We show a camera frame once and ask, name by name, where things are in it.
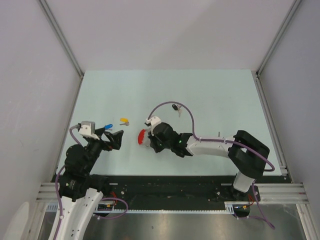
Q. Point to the blue tagged key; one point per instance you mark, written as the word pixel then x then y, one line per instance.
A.
pixel 108 126

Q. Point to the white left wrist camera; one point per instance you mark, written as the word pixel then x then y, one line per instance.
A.
pixel 87 130

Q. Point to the aluminium cross rail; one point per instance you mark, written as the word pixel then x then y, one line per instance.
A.
pixel 270 193

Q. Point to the right aluminium frame post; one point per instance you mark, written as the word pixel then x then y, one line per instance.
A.
pixel 296 4

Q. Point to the black and blue tagged keys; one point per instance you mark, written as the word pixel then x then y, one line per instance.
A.
pixel 177 108

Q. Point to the aluminium frame post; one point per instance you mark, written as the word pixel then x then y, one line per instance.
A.
pixel 51 19
pixel 296 4

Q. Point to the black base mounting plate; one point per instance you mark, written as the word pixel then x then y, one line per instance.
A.
pixel 175 193

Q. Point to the yellow tagged key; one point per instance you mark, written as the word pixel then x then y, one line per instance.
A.
pixel 124 122

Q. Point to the red handled metal key organiser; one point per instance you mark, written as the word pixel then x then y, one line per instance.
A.
pixel 143 138

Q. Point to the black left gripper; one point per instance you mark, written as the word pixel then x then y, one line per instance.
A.
pixel 115 138

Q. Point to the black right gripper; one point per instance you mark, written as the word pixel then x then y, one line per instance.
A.
pixel 153 144

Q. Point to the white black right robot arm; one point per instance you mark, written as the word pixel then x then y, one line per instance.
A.
pixel 247 153

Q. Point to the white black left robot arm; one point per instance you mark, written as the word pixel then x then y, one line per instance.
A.
pixel 78 191

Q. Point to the left aluminium frame post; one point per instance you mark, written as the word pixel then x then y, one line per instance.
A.
pixel 51 19

